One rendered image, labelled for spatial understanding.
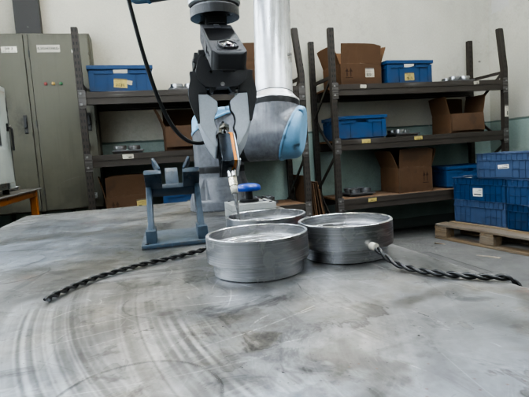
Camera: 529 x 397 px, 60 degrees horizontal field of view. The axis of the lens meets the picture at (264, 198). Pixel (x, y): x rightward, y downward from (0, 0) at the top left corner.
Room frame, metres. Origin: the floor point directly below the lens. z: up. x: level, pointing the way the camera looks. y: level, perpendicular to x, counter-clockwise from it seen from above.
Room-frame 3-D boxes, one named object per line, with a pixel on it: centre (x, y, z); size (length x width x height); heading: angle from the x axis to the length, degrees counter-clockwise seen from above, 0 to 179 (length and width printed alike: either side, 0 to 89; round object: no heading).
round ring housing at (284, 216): (0.60, 0.00, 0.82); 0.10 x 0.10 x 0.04
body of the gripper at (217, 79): (0.69, 0.06, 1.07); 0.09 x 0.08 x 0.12; 12
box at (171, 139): (4.15, 0.67, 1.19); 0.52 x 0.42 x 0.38; 104
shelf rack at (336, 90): (4.72, -1.52, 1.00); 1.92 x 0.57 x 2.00; 104
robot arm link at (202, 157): (1.09, 0.09, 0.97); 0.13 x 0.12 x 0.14; 77
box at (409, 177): (4.69, -1.44, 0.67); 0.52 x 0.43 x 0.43; 104
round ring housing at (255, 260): (0.47, 0.01, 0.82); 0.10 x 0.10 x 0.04
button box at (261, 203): (0.75, 0.03, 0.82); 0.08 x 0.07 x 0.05; 14
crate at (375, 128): (4.57, -0.92, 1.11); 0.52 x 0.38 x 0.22; 104
